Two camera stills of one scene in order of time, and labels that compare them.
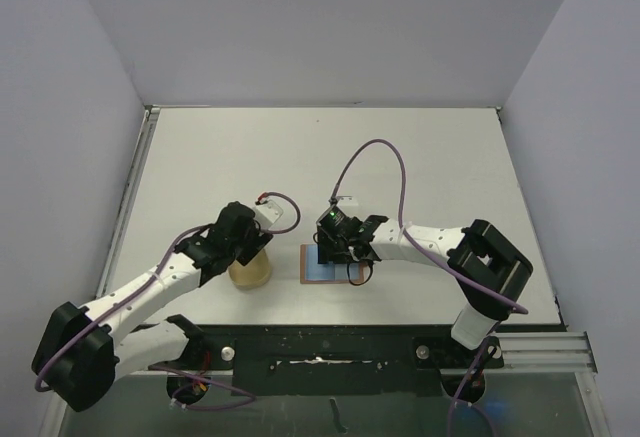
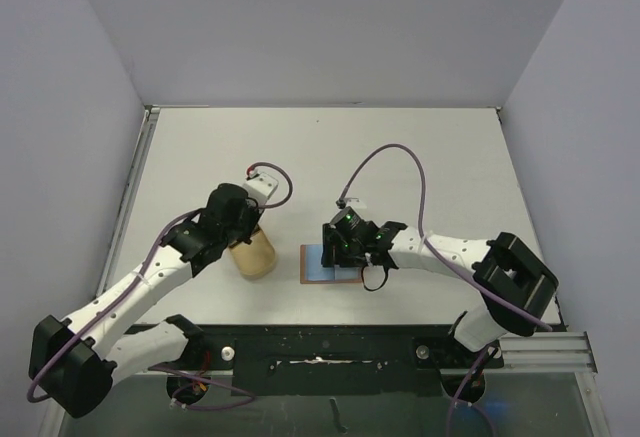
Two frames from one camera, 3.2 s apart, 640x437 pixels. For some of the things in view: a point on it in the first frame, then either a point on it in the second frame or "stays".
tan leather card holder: x=313 y=272 stays
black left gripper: x=256 y=238 -> x=252 y=208
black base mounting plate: x=331 y=360 stays
